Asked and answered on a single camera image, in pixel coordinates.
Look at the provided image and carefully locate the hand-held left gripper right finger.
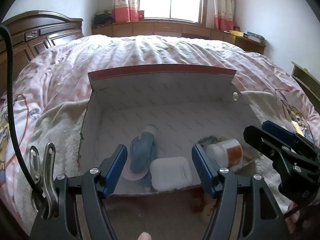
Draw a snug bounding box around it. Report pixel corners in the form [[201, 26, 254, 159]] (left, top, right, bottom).
[[191, 144, 290, 240]]

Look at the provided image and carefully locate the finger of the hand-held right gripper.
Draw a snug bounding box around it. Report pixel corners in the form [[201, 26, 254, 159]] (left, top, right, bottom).
[[243, 126, 284, 167], [262, 120, 313, 150]]

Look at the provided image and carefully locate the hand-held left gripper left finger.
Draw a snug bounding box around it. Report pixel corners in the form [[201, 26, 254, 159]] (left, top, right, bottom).
[[30, 144, 128, 240]]

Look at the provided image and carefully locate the small blue pink slipper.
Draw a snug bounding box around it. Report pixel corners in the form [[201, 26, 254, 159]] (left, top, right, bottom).
[[121, 131, 160, 188]]

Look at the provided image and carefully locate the white jar orange label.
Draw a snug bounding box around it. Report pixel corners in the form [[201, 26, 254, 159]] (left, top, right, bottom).
[[206, 139, 243, 169]]

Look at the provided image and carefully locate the white earbuds case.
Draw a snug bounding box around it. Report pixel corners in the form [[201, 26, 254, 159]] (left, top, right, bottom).
[[149, 156, 192, 191]]

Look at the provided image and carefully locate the red cardboard box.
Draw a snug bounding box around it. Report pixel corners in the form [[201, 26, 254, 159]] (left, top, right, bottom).
[[77, 64, 260, 197]]

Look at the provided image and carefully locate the person's right hand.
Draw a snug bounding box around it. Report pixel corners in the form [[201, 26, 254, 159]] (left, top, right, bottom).
[[286, 204, 307, 234]]

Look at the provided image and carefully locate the yellow wooden ruler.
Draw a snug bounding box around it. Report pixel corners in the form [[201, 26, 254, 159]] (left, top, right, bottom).
[[291, 120, 304, 137]]

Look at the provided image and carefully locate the small red figurine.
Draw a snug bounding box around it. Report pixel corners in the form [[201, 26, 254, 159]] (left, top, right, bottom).
[[192, 190, 208, 213]]

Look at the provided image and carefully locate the grey metal object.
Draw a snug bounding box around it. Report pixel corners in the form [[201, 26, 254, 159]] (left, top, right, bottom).
[[199, 135, 222, 147]]

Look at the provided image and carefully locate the round wooden chess piece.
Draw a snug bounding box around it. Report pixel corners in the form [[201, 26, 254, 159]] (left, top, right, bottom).
[[200, 201, 216, 222]]

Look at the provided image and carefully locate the light blue plastic container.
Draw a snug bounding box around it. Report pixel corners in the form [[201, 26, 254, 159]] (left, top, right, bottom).
[[143, 124, 158, 135]]

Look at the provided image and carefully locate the light wooden shelf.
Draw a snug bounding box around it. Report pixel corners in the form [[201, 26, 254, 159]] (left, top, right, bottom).
[[291, 61, 320, 100]]

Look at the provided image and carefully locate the silver metal spring clip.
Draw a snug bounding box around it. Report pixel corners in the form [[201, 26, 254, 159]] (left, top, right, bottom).
[[29, 142, 59, 220]]

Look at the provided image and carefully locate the teal book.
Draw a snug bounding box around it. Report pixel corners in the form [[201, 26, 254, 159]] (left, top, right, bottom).
[[246, 31, 265, 42]]

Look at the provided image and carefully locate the pink printed quilt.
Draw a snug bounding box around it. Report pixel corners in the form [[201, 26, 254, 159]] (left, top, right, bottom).
[[0, 34, 320, 230]]

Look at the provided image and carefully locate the pink white curtain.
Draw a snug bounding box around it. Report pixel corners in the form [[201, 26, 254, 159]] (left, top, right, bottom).
[[111, 0, 139, 23], [213, 0, 237, 30]]

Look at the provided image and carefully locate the wooden window cabinet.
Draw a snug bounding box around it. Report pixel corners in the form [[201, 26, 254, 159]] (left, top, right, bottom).
[[91, 20, 266, 55]]

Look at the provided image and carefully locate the black bag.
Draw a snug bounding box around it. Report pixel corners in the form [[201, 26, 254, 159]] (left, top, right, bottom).
[[93, 12, 113, 27]]

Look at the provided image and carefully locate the dark wooden headboard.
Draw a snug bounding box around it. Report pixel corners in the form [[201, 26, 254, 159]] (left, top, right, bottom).
[[0, 10, 84, 98]]

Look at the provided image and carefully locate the black braided cable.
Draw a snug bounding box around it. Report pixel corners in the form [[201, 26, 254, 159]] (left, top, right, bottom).
[[0, 23, 48, 205]]

